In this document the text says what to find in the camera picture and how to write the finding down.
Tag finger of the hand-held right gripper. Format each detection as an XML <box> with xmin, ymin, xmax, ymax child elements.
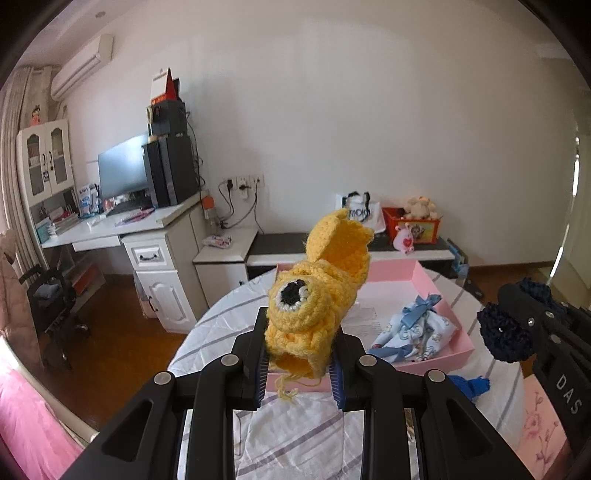
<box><xmin>496</xmin><ymin>283</ymin><xmax>576</xmax><ymax>345</ymax></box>

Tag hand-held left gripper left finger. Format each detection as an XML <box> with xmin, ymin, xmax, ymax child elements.
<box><xmin>60</xmin><ymin>309</ymin><xmax>270</xmax><ymax>480</ymax></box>

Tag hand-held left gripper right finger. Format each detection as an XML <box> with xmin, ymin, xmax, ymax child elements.
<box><xmin>329</xmin><ymin>323</ymin><xmax>532</xmax><ymax>480</ymax></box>

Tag navy crochet baby hat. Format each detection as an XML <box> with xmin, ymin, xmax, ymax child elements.
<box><xmin>476</xmin><ymin>277</ymin><xmax>562</xmax><ymax>363</ymax></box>

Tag yellow crochet baby hat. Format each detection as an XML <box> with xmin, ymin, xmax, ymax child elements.
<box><xmin>263</xmin><ymin>208</ymin><xmax>374</xmax><ymax>405</ymax></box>

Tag pink cardboard box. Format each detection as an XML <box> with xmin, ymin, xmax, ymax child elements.
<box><xmin>265</xmin><ymin>259</ymin><xmax>475</xmax><ymax>394</ymax></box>

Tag pale pink floral bedsheet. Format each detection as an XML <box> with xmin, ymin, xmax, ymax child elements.
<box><xmin>521</xmin><ymin>373</ymin><xmax>583</xmax><ymax>479</ymax></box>

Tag baby clothes bundle blue ribbon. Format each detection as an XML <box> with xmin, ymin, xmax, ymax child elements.
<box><xmin>367</xmin><ymin>293</ymin><xmax>459</xmax><ymax>363</ymax></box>

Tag blue knit cloth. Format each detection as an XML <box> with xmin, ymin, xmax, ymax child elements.
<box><xmin>445</xmin><ymin>374</ymin><xmax>491</xmax><ymax>405</ymax></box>

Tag white side cabinet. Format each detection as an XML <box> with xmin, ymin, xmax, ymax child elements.
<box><xmin>192</xmin><ymin>226</ymin><xmax>260</xmax><ymax>311</ymax></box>

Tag black and white TV stand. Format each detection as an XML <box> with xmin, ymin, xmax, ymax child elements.
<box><xmin>246</xmin><ymin>231</ymin><xmax>458</xmax><ymax>280</ymax></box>

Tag red toy crate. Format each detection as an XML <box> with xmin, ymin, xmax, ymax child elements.
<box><xmin>382</xmin><ymin>206</ymin><xmax>442</xmax><ymax>246</ymax></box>

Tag pink heart plush toy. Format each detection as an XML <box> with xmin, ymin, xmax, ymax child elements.
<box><xmin>393</xmin><ymin>223</ymin><xmax>417</xmax><ymax>256</ymax></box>

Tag white desk with drawers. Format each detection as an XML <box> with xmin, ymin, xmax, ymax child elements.
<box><xmin>41</xmin><ymin>196</ymin><xmax>209</xmax><ymax>336</ymax></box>

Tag beige plush toy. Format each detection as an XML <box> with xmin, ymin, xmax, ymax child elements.
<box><xmin>403</xmin><ymin>196</ymin><xmax>437</xmax><ymax>220</ymax></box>

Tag white tote bag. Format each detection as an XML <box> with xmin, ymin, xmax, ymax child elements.
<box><xmin>335</xmin><ymin>191</ymin><xmax>387</xmax><ymax>234</ymax></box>

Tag orange bin under desk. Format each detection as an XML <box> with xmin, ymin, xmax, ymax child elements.
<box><xmin>69</xmin><ymin>265</ymin><xmax>105</xmax><ymax>297</ymax></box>

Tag black computer tower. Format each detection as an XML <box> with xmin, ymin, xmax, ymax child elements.
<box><xmin>141</xmin><ymin>136</ymin><xmax>199</xmax><ymax>209</ymax></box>

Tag black office chair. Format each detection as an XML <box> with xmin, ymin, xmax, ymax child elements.
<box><xmin>18</xmin><ymin>267</ymin><xmax>92</xmax><ymax>371</ymax></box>

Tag bright pink blanket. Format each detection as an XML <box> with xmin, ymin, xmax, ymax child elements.
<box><xmin>0</xmin><ymin>368</ymin><xmax>85</xmax><ymax>477</ymax></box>

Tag blue and white box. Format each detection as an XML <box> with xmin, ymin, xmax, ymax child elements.
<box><xmin>78</xmin><ymin>183</ymin><xmax>100</xmax><ymax>218</ymax></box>

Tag black computer monitor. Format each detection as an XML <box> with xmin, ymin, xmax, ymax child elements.
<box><xmin>97</xmin><ymin>134</ymin><xmax>151</xmax><ymax>204</ymax></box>

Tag stack of books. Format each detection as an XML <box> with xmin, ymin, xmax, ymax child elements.
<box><xmin>34</xmin><ymin>205</ymin><xmax>82</xmax><ymax>243</ymax></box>

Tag beige hanging coat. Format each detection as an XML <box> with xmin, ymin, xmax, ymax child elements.
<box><xmin>0</xmin><ymin>228</ymin><xmax>29</xmax><ymax>361</ymax></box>

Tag black speaker box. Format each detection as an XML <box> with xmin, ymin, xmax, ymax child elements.
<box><xmin>147</xmin><ymin>99</ymin><xmax>188</xmax><ymax>139</ymax></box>

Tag white glass-door cabinet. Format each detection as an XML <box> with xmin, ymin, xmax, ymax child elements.
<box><xmin>16</xmin><ymin>119</ymin><xmax>77</xmax><ymax>209</ymax></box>

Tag red and white carton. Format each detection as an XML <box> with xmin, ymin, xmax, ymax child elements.
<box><xmin>151</xmin><ymin>66</ymin><xmax>182</xmax><ymax>105</ymax></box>

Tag beige curtain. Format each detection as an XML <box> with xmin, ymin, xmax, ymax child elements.
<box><xmin>0</xmin><ymin>67</ymin><xmax>52</xmax><ymax>274</ymax></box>

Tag white air conditioner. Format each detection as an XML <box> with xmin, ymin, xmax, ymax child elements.
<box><xmin>51</xmin><ymin>34</ymin><xmax>114</xmax><ymax>100</ymax></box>

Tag black power cables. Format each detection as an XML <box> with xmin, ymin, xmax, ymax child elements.
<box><xmin>216</xmin><ymin>181</ymin><xmax>260</xmax><ymax>230</ymax></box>

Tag white wall outlet strip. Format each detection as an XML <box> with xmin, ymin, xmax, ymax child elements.
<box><xmin>223</xmin><ymin>173</ymin><xmax>265</xmax><ymax>200</ymax></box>

